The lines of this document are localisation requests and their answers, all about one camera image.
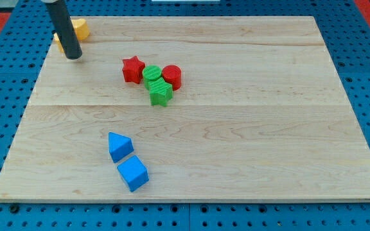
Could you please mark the wooden board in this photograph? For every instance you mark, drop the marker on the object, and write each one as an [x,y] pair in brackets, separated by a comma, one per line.
[261,117]

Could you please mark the blue triangle block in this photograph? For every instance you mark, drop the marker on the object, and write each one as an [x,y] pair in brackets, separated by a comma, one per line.
[119,146]

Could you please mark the red star block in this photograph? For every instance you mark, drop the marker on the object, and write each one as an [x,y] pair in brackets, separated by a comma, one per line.
[133,69]

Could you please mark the green cylinder block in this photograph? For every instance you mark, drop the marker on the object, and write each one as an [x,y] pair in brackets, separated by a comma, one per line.
[151,73]

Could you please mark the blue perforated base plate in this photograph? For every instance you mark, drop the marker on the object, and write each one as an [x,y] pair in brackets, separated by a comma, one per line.
[24,44]

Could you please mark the green star block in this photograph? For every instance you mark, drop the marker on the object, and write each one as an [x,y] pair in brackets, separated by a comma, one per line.
[160,92]

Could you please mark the blue cube block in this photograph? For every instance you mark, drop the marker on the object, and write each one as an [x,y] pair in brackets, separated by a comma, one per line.
[133,173]

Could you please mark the red cylinder block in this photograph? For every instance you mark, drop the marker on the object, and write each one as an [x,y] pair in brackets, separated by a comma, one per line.
[172,74]

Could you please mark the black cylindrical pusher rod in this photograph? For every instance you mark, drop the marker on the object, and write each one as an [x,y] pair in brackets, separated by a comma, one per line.
[61,20]

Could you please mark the yellow half-round block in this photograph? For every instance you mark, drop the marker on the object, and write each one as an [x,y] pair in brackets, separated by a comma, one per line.
[81,28]

